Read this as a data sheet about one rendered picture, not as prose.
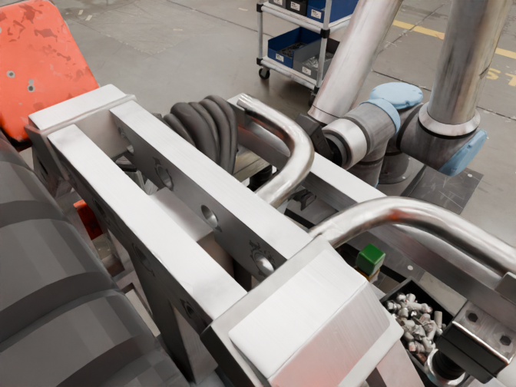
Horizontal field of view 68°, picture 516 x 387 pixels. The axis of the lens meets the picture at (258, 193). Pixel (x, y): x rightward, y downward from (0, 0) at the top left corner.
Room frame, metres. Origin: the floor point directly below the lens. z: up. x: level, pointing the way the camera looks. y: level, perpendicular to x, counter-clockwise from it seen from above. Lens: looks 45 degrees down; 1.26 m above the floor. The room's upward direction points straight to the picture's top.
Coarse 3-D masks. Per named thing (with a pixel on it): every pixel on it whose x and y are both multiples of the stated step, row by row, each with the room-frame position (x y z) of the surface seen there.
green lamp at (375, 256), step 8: (368, 248) 0.45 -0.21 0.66; (376, 248) 0.45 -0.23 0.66; (360, 256) 0.43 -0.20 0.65; (368, 256) 0.43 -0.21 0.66; (376, 256) 0.43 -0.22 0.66; (384, 256) 0.43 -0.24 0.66; (360, 264) 0.43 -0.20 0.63; (368, 264) 0.42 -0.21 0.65; (376, 264) 0.41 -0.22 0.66; (368, 272) 0.41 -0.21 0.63
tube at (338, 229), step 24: (336, 216) 0.22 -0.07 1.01; (360, 216) 0.22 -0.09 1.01; (384, 216) 0.22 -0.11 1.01; (408, 216) 0.22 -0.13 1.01; (432, 216) 0.22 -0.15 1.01; (456, 216) 0.22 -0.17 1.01; (336, 240) 0.20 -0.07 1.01; (456, 240) 0.20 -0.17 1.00; (480, 240) 0.19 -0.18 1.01; (504, 264) 0.17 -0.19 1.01; (504, 288) 0.16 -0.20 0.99
